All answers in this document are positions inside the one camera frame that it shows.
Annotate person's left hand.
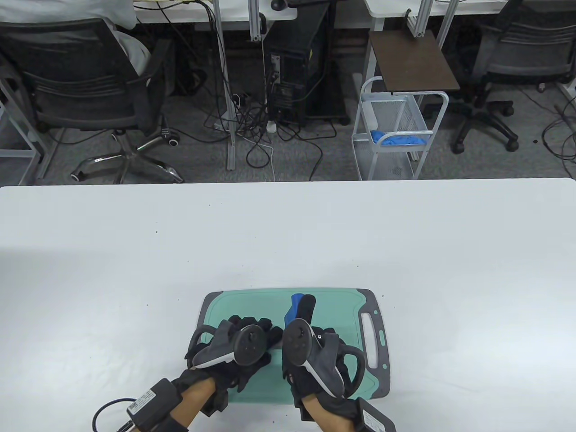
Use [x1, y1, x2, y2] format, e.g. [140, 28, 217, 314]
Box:
[184, 315, 283, 405]

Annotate person's right hand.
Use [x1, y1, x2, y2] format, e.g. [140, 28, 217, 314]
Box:
[280, 295, 361, 421]

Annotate blue plastic scraper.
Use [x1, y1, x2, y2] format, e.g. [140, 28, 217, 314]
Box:
[284, 293, 306, 327]

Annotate person's right forearm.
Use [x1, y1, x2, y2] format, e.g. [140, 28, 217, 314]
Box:
[299, 397, 343, 432]

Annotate person's left forearm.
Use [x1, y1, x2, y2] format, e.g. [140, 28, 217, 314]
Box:
[171, 377, 217, 428]

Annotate grey left hand controller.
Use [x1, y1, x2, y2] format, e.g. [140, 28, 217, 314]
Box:
[185, 325, 269, 367]

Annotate grey hand controller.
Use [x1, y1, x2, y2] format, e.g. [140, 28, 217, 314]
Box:
[185, 325, 269, 367]
[281, 318, 366, 399]

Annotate grey right hand controller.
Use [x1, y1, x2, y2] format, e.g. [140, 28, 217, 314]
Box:
[281, 318, 366, 399]

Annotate green cutting board grey rim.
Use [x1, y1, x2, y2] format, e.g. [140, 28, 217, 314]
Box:
[198, 288, 390, 405]

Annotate black left wrist box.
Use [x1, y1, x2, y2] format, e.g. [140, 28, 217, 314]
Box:
[126, 378, 183, 431]

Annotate black wrist box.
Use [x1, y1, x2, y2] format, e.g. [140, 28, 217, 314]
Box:
[357, 398, 397, 432]
[126, 378, 183, 431]

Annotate black right wrist box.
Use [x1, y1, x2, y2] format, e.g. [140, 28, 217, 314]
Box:
[357, 398, 397, 432]

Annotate blue cloth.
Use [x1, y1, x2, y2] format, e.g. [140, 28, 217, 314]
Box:
[370, 130, 427, 147]

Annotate black computer tower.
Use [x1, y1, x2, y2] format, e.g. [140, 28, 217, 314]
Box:
[265, 4, 349, 126]

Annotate dark brown board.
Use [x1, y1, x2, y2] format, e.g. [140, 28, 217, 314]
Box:
[369, 30, 460, 93]

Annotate black office chair chrome base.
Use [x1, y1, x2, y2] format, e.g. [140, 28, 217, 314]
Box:
[0, 20, 184, 184]

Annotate black mesh office chair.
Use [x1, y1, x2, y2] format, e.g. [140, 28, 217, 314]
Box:
[451, 0, 576, 154]

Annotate black wrist box cable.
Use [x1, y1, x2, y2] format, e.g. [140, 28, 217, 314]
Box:
[92, 398, 135, 432]

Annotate white cable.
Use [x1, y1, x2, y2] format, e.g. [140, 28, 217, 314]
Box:
[245, 133, 276, 180]

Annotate black cable tangle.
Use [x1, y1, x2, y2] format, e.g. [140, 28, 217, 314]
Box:
[202, 67, 338, 180]

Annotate white wire mesh cart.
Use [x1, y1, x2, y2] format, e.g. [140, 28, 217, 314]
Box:
[351, 76, 449, 180]

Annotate aluminium profile post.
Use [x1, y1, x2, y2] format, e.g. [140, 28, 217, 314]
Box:
[439, 0, 459, 50]
[249, 0, 268, 42]
[407, 0, 432, 37]

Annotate black floor cables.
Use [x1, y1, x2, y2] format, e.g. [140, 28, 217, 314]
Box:
[540, 106, 576, 162]

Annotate white desk with cables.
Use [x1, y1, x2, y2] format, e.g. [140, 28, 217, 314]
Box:
[130, 0, 298, 171]

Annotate white metal desk frame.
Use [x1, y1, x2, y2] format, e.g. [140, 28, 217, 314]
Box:
[0, 67, 59, 185]

